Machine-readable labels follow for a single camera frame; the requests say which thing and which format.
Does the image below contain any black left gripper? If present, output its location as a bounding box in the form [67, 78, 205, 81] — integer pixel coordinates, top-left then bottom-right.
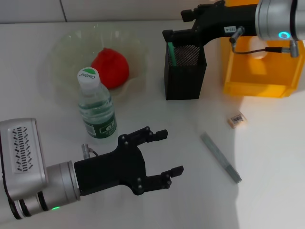
[73, 126, 185, 197]

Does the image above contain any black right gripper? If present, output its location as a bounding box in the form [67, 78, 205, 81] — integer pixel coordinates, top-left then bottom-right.
[162, 0, 260, 48]

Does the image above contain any green pen with white cap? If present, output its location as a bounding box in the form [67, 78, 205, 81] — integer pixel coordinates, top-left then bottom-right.
[167, 41, 178, 68]

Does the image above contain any grey marker pen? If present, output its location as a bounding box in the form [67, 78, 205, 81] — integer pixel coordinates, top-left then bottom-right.
[199, 133, 243, 184]

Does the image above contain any white paper ball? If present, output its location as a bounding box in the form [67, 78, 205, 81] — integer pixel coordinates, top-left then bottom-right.
[249, 37, 269, 60]

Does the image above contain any clear bottle with green label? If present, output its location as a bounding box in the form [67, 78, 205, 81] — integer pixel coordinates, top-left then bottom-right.
[76, 67, 119, 144]

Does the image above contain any red-orange orange fruit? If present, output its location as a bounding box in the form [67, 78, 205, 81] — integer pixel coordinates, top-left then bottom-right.
[91, 47, 130, 90]

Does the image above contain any eraser with barcode sleeve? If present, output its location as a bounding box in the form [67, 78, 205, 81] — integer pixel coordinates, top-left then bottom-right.
[227, 114, 246, 130]

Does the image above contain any black mesh pen holder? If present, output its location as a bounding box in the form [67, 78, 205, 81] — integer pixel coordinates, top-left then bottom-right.
[163, 38, 207, 101]

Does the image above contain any clear green glass fruit plate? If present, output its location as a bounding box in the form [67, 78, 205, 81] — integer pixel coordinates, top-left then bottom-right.
[38, 23, 150, 108]

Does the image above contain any yellow plastic bin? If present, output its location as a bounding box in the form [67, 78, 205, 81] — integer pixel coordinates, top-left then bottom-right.
[220, 0, 305, 99]

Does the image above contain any right gripper connector cable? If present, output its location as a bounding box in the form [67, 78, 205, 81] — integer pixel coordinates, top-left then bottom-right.
[229, 25, 300, 58]

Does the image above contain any gripper connector cable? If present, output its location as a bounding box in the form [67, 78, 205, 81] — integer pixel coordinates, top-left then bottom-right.
[229, 25, 300, 58]
[81, 143, 99, 160]

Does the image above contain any left gripper connector cable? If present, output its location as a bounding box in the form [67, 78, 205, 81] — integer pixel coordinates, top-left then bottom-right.
[81, 143, 99, 160]

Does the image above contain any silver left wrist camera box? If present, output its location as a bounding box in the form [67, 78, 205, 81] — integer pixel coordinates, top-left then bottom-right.
[0, 117, 49, 201]

